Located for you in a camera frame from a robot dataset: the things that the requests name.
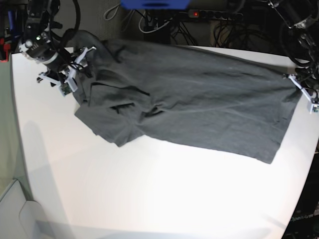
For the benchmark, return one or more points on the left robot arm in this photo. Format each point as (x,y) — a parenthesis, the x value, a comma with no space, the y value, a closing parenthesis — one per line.
(299,37)

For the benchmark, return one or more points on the dark grey t-shirt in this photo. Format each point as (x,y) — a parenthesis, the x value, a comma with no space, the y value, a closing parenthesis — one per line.
(185,96)

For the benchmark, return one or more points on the red clamp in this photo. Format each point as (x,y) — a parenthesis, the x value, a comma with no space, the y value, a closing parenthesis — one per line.
(4,50)

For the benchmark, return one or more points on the blue box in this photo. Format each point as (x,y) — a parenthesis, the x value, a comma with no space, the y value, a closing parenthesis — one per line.
(155,4)

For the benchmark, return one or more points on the black power strip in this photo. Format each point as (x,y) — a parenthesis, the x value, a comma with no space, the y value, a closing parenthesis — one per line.
(208,15)

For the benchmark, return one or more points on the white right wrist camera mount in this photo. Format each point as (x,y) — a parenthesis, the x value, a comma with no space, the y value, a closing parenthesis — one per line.
(69,84)

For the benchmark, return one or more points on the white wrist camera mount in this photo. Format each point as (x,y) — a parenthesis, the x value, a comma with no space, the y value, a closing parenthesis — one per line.
(69,84)
(310,94)

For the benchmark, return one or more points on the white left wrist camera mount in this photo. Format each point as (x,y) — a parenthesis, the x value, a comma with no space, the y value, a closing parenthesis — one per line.
(310,94)

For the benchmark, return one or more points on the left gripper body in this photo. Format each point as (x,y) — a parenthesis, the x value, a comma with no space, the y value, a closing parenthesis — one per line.
(309,80)

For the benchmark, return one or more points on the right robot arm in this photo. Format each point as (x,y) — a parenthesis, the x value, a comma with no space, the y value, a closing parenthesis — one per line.
(41,44)

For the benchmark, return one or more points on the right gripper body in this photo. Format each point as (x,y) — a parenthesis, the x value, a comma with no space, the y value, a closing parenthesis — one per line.
(59,67)

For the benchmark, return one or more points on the grey chair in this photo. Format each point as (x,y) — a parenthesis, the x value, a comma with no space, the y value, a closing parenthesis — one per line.
(20,218)

